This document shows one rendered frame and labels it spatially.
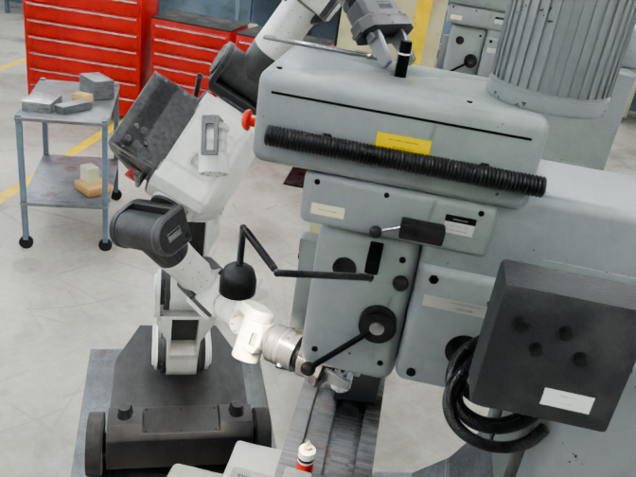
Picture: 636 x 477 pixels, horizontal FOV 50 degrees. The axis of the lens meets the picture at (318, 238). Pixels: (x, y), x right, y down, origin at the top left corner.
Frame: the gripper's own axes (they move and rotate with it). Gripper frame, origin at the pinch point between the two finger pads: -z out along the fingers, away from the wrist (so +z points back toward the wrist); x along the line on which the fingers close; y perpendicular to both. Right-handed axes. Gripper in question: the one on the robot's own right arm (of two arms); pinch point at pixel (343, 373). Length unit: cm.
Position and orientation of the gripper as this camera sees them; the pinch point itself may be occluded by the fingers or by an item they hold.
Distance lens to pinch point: 150.5
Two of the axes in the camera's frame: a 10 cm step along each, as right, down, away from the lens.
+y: -1.4, 8.8, 4.5
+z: -8.7, -3.3, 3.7
